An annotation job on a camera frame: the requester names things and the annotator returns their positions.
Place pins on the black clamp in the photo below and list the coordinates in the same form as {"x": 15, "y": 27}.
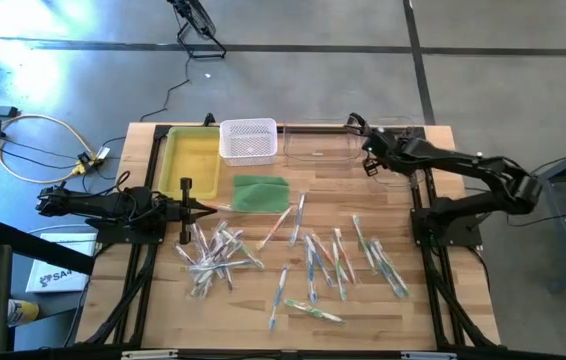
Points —
{"x": 208, "y": 119}
{"x": 356, "y": 121}

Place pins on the yellow white can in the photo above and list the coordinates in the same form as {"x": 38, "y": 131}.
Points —
{"x": 23, "y": 312}

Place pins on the yellow plug connector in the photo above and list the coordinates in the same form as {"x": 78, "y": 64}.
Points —
{"x": 83, "y": 167}

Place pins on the blue metal table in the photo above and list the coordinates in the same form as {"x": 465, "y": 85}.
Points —
{"x": 563, "y": 165}

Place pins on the clear plastic bin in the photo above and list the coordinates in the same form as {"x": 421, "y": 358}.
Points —
{"x": 323, "y": 150}
{"x": 393, "y": 180}

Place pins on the white perforated plastic basket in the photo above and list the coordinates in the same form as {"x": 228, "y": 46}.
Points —
{"x": 248, "y": 142}

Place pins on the white adapter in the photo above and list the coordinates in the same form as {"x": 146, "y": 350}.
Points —
{"x": 103, "y": 152}

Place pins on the white printed cardboard box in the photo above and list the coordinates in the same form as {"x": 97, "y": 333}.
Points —
{"x": 60, "y": 265}

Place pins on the green cloth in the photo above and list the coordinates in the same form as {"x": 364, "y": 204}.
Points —
{"x": 260, "y": 195}

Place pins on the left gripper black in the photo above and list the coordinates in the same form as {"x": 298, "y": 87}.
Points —
{"x": 185, "y": 225}

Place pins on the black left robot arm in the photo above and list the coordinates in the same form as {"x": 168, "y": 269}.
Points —
{"x": 103, "y": 205}

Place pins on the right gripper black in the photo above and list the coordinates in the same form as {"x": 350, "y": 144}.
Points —
{"x": 383, "y": 147}

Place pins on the black floor fan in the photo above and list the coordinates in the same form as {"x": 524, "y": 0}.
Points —
{"x": 195, "y": 17}

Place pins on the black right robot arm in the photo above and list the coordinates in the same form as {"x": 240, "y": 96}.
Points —
{"x": 463, "y": 167}

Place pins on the black diagonal beam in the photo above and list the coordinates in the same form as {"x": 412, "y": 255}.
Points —
{"x": 43, "y": 247}

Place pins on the yellow plastic tray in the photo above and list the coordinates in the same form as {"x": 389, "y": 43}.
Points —
{"x": 190, "y": 162}

